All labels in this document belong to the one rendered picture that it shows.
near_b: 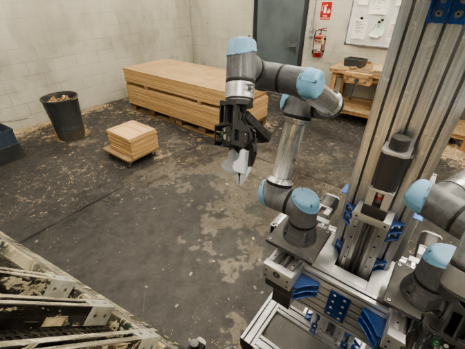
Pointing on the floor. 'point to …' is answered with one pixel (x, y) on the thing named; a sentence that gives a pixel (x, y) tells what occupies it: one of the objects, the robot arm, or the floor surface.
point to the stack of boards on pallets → (183, 93)
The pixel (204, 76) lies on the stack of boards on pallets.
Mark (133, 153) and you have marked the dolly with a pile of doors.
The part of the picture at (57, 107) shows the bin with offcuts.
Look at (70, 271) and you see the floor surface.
